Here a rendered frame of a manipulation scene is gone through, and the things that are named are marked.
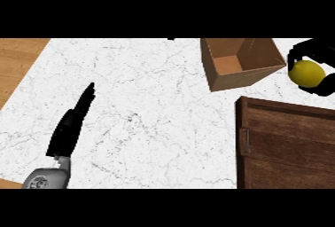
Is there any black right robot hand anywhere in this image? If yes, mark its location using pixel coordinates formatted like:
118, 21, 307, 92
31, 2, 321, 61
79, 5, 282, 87
285, 38, 335, 98

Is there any yellow lemon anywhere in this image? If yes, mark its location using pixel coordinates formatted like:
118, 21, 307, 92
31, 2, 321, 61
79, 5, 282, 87
288, 59, 328, 89

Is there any brown cardboard box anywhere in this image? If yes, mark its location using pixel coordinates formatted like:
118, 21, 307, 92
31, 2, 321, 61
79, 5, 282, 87
200, 38, 288, 92

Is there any dark wooden tray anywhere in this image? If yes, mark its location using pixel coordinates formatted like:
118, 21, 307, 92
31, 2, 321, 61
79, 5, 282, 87
235, 95, 335, 190

